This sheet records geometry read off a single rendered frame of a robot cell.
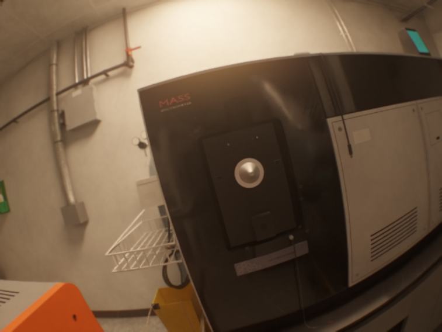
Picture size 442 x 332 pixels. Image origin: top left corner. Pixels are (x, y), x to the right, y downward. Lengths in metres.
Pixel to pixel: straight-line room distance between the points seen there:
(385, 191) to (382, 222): 0.09
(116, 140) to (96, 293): 1.47
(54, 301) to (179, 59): 1.70
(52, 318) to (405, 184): 0.84
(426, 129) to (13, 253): 3.45
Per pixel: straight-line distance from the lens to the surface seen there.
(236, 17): 2.02
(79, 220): 1.84
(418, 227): 0.84
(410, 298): 0.88
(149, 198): 0.77
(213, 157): 0.44
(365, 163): 0.58
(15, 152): 2.56
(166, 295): 0.68
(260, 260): 0.49
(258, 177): 0.45
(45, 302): 0.33
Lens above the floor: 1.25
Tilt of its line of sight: 2 degrees down
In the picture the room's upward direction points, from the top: 15 degrees counter-clockwise
